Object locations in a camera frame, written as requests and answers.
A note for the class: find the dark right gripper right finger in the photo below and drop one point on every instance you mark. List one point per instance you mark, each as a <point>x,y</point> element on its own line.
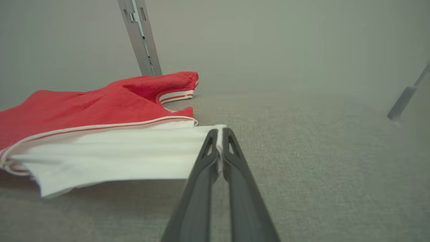
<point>245,201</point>

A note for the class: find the red jersey with white trim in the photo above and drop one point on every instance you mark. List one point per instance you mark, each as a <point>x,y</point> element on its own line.
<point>100,107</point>

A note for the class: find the grey metal frame post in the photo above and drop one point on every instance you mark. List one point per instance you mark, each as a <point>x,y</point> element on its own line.
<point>403,101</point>
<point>142,43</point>

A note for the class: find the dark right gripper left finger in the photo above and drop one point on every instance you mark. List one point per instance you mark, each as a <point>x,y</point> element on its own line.
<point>198,195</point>

